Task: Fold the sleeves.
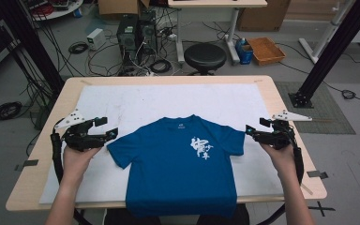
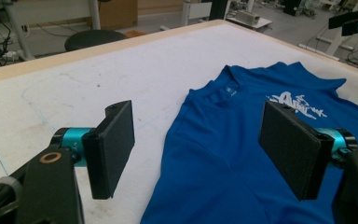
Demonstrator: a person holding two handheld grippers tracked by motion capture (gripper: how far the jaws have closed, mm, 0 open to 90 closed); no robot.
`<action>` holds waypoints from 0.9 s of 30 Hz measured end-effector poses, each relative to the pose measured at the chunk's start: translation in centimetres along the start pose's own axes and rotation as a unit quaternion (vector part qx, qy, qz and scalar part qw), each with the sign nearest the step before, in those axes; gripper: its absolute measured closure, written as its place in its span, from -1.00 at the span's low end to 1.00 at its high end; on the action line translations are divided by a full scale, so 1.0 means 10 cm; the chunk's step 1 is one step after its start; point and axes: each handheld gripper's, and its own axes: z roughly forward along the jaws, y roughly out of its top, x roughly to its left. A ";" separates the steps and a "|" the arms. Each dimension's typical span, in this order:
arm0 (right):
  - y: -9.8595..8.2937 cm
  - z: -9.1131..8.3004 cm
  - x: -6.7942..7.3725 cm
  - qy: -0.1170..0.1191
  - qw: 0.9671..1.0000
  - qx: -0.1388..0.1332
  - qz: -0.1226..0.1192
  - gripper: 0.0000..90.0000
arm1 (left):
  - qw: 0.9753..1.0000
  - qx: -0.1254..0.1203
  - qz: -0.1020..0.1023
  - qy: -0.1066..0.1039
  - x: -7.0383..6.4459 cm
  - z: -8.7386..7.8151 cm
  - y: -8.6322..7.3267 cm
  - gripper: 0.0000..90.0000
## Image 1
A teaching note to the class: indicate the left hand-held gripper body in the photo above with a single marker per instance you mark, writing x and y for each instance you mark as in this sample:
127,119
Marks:
81,139

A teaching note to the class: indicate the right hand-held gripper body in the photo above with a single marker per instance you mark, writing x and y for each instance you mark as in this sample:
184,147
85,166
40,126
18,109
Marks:
278,137

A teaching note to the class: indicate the blue printed t-shirt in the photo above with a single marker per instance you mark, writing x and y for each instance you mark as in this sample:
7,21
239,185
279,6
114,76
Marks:
175,175

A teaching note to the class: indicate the person's right hand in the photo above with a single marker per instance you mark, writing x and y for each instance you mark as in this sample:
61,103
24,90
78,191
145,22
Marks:
282,161

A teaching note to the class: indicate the person's left hand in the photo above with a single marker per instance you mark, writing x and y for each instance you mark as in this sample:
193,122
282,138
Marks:
76,164

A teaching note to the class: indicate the grey tape strip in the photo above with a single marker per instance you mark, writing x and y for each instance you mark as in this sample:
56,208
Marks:
317,174
28,163

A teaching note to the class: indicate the grey floor mat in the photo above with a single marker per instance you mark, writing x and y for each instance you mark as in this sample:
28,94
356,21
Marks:
325,109

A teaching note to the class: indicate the white table mat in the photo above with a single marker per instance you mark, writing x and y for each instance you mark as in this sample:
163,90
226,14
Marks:
168,100

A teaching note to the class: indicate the orange shallow box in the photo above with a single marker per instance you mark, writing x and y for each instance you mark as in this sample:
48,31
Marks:
266,50

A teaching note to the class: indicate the blue container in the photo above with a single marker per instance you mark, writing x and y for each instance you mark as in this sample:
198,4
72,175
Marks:
244,51

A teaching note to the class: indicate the small white box device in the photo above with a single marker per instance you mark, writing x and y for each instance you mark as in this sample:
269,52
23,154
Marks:
95,38

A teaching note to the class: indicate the black tape cross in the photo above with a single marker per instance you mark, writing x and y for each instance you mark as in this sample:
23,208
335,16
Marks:
322,208

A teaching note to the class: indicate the person's legs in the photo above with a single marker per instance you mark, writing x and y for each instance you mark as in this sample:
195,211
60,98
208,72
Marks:
115,218

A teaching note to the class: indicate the black round stool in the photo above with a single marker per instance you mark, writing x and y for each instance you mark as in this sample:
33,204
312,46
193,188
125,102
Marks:
205,56

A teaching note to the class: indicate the black computer tower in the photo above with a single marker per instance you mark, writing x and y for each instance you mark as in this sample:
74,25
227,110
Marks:
148,31
127,37

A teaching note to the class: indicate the large brown cardboard box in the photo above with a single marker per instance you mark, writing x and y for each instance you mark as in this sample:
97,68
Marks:
262,15

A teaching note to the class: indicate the white metal stand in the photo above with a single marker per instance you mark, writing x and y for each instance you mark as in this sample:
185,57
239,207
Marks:
328,31

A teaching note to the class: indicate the round white table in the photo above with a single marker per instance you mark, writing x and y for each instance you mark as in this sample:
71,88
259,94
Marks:
65,9

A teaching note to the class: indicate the white desk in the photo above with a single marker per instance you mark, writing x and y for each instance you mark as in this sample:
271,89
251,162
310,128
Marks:
215,3

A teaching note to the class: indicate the black metal frame post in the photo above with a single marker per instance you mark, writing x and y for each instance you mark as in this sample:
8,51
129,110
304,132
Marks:
334,47
31,43

